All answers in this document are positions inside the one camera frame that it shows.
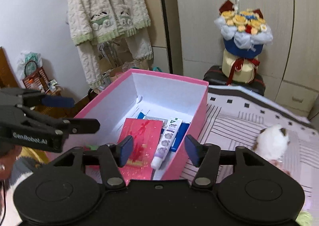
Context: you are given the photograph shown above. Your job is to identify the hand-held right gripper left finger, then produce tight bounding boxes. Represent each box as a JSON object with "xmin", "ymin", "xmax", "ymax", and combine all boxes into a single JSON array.
[{"xmin": 47, "ymin": 135, "xmax": 134, "ymax": 189}]

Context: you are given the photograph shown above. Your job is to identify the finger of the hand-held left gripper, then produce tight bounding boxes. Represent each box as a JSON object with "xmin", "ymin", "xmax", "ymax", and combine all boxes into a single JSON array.
[
  {"xmin": 24, "ymin": 111, "xmax": 100, "ymax": 138},
  {"xmin": 23, "ymin": 94, "xmax": 75, "ymax": 108}
]

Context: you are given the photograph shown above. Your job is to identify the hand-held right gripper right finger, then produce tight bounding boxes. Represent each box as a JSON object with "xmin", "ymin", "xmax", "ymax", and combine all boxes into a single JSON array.
[{"xmin": 184, "ymin": 134, "xmax": 271, "ymax": 189}]

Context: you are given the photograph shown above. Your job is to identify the pink cardboard box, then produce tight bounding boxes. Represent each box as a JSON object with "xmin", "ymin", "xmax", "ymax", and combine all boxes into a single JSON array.
[{"xmin": 46, "ymin": 68, "xmax": 209, "ymax": 181}]

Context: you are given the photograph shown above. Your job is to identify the blue packet with white label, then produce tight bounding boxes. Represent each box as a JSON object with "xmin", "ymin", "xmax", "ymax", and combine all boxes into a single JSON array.
[
  {"xmin": 172, "ymin": 121, "xmax": 191, "ymax": 152},
  {"xmin": 137, "ymin": 112, "xmax": 170, "ymax": 120}
]

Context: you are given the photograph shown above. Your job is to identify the red envelope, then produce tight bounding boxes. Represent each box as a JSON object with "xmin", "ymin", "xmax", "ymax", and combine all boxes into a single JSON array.
[{"xmin": 117, "ymin": 117, "xmax": 163, "ymax": 181}]

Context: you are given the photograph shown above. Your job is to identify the white purple toothpaste tube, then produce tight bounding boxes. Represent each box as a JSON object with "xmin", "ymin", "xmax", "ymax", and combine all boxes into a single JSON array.
[{"xmin": 150, "ymin": 117, "xmax": 184, "ymax": 170}]

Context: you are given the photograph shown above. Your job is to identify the white plush dog toy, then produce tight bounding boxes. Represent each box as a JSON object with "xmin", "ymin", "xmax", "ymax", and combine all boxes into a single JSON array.
[{"xmin": 253, "ymin": 124, "xmax": 291, "ymax": 162}]

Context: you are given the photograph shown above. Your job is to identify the person's left hand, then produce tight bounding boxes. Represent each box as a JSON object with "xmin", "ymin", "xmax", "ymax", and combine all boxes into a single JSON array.
[{"xmin": 0, "ymin": 145, "xmax": 23, "ymax": 181}]

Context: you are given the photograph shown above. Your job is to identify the yellow cloth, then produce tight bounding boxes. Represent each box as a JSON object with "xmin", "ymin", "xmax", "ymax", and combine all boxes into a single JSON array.
[{"xmin": 20, "ymin": 147, "xmax": 49, "ymax": 164}]

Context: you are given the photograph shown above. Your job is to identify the red woven basket bag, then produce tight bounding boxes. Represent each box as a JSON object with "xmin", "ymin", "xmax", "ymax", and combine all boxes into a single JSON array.
[{"xmin": 22, "ymin": 61, "xmax": 50, "ymax": 90}]

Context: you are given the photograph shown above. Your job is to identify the grey white garment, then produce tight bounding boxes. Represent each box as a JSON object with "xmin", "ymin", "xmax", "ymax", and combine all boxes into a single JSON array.
[{"xmin": 7, "ymin": 157, "xmax": 46, "ymax": 191}]

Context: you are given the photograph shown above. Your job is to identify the white green fleece pajama pants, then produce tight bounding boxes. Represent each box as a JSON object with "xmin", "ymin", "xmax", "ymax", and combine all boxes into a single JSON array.
[{"xmin": 76, "ymin": 28, "xmax": 154, "ymax": 89}]

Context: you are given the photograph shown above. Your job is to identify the striped bed sheet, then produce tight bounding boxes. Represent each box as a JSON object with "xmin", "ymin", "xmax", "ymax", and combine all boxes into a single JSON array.
[{"xmin": 182, "ymin": 85, "xmax": 319, "ymax": 226}]

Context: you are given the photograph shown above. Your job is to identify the white green plastic bag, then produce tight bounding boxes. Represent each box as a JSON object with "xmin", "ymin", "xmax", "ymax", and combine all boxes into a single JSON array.
[{"xmin": 17, "ymin": 51, "xmax": 43, "ymax": 77}]

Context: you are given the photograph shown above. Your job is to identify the brown wooden board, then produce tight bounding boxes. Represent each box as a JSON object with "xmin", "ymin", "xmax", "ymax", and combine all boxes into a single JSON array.
[{"xmin": 0, "ymin": 46, "xmax": 19, "ymax": 89}]

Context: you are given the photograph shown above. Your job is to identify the large brown paper bag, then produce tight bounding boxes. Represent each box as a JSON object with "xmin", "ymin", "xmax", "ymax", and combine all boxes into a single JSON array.
[{"xmin": 100, "ymin": 41, "xmax": 140, "ymax": 87}]

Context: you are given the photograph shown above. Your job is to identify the black suitcase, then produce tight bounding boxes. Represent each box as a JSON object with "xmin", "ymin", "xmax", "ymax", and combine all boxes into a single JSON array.
[{"xmin": 203, "ymin": 65, "xmax": 266, "ymax": 97}]

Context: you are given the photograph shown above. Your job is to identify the white green fleece pajama jacket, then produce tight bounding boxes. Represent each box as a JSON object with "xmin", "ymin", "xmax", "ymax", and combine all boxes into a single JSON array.
[{"xmin": 65, "ymin": 0, "xmax": 152, "ymax": 46}]

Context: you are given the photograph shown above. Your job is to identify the yellow flower bouquet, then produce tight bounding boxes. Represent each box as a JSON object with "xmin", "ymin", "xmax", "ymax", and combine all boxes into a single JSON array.
[{"xmin": 214, "ymin": 0, "xmax": 274, "ymax": 84}]

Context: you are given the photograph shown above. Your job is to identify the beige wardrobe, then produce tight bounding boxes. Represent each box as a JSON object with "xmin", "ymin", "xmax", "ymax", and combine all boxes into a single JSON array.
[{"xmin": 172, "ymin": 0, "xmax": 319, "ymax": 117}]

